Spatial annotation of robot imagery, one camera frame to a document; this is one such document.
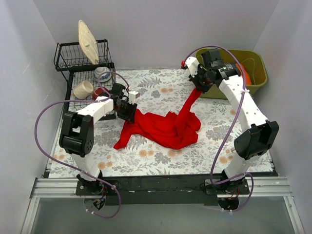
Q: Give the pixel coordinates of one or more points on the blue white ceramic bowl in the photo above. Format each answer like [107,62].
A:
[102,74]

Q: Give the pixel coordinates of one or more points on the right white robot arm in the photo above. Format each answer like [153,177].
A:
[258,133]

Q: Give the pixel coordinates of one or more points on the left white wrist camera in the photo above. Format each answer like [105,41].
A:
[133,96]

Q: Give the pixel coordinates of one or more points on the green plastic bin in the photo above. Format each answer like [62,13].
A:
[252,63]

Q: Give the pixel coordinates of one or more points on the aluminium rail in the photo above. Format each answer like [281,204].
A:
[66,188]

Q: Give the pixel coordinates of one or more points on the red t shirt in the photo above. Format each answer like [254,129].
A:
[174,131]

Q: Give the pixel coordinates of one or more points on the orange t shirt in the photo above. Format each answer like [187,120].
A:
[244,72]

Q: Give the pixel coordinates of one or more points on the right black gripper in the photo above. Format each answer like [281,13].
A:
[200,82]

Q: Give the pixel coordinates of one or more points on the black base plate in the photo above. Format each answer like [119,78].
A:
[161,189]

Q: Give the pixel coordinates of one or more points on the black wire dish rack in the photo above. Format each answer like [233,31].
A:
[76,67]

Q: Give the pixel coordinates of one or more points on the cream ceramic cup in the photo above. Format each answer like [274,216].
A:
[83,89]

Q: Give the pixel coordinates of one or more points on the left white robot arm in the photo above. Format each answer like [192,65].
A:
[77,131]

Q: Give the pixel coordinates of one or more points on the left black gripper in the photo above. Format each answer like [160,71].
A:
[127,112]

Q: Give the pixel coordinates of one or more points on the floral table mat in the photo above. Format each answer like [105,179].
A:
[162,91]

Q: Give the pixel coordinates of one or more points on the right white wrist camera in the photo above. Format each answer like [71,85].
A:
[191,63]

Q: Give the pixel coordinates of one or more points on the red bowl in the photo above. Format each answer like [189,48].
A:
[98,92]

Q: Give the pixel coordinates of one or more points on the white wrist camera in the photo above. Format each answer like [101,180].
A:
[191,63]
[133,96]

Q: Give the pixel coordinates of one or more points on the cream woven plate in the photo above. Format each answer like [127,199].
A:
[88,43]

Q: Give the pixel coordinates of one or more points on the green inside mug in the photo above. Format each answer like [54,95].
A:
[233,150]

